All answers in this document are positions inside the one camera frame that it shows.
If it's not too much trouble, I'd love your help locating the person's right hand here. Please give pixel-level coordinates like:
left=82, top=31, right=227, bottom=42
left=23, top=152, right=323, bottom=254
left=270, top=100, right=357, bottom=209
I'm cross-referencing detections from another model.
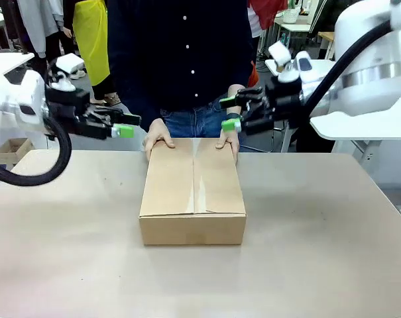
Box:
left=143, top=118, right=176, bottom=163

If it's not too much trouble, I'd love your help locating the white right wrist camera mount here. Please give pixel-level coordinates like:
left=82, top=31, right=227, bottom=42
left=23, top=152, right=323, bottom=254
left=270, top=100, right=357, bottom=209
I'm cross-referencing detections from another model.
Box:
left=267, top=40, right=303, bottom=84

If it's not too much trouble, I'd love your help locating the small open cardboard box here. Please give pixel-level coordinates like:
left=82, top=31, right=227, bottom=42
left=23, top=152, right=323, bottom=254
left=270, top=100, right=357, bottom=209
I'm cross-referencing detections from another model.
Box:
left=0, top=136, right=36, bottom=166

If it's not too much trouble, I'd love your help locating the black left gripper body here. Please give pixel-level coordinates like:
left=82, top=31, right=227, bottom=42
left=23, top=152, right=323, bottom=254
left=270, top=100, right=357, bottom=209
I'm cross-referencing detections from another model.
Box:
left=44, top=86, right=92, bottom=134

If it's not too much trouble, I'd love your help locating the person's left forearm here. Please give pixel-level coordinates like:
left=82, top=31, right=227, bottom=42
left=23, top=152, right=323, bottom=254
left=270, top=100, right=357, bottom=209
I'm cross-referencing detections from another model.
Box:
left=227, top=84, right=247, bottom=121

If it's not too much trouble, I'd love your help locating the white table with rounded corner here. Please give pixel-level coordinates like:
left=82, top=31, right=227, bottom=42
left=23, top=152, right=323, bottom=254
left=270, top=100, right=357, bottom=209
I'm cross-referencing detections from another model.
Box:
left=0, top=52, right=36, bottom=86

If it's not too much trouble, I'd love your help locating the person in yellow apron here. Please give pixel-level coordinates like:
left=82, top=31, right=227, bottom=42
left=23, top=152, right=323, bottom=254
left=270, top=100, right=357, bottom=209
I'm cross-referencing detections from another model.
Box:
left=63, top=0, right=121, bottom=107

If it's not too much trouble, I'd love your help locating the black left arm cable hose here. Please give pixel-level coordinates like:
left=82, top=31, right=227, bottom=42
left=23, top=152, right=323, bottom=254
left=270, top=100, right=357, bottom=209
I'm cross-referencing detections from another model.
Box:
left=0, top=111, right=73, bottom=187

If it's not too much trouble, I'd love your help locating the white plastic basket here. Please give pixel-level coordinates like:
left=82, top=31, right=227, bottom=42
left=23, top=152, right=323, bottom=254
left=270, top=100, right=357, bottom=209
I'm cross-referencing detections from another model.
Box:
left=282, top=7, right=301, bottom=25

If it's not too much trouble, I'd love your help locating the white side table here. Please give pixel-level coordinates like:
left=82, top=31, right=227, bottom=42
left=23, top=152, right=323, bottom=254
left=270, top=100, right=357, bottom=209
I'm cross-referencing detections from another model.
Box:
left=264, top=58, right=401, bottom=142

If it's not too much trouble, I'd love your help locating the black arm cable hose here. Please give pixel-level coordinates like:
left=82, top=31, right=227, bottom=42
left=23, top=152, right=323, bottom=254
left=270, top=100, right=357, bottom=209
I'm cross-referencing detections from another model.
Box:
left=304, top=18, right=397, bottom=117
left=0, top=111, right=73, bottom=187

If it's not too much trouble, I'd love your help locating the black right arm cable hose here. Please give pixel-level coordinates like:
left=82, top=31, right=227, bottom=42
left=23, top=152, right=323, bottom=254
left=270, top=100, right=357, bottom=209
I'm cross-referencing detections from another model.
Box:
left=304, top=18, right=397, bottom=117

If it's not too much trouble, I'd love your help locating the person in grey hoodie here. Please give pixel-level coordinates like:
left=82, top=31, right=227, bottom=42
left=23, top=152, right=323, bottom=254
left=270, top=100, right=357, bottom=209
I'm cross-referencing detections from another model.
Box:
left=7, top=0, right=76, bottom=80

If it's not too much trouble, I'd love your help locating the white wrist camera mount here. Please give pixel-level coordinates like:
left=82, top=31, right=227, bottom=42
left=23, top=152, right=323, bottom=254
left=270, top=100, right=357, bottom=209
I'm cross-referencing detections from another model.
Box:
left=267, top=40, right=303, bottom=84
left=47, top=54, right=86, bottom=93

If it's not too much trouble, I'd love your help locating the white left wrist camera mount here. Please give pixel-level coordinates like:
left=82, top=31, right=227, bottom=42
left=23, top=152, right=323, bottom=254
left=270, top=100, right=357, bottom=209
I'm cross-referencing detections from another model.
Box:
left=47, top=54, right=86, bottom=93

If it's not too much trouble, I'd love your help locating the brown cardboard box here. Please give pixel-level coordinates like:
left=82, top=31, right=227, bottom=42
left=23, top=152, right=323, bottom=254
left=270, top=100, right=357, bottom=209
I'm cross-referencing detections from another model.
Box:
left=138, top=136, right=248, bottom=246

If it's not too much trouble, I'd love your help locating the person in red garment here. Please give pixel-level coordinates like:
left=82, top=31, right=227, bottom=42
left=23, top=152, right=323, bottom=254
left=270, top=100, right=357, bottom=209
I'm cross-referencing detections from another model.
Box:
left=247, top=0, right=289, bottom=87

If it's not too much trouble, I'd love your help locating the person in dark shirt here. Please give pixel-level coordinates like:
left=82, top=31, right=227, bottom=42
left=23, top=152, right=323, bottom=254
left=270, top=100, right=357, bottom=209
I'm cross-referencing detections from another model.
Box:
left=105, top=0, right=258, bottom=139

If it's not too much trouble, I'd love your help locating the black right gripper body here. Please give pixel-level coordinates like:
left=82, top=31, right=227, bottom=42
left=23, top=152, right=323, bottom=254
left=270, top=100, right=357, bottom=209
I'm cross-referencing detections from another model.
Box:
left=264, top=78, right=304, bottom=131

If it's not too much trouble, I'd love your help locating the person's left hand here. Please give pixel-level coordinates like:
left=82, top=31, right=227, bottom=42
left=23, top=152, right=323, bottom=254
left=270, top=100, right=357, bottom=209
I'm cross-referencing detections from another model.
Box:
left=214, top=128, right=241, bottom=165

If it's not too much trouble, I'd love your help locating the white background desk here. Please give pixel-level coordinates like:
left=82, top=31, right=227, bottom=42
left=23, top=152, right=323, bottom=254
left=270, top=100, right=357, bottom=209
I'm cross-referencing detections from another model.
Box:
left=273, top=19, right=314, bottom=44

